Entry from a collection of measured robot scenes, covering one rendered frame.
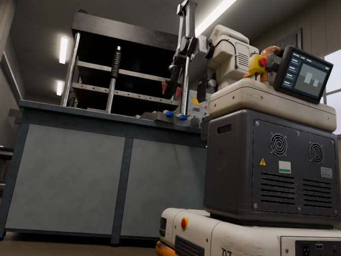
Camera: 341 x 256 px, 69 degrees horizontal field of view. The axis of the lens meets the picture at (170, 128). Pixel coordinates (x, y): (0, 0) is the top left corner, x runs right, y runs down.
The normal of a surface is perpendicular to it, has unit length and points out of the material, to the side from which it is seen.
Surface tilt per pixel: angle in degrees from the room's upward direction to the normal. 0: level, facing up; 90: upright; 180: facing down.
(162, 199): 90
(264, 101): 90
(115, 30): 90
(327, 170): 90
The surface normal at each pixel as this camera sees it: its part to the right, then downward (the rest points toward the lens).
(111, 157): 0.23, -0.21
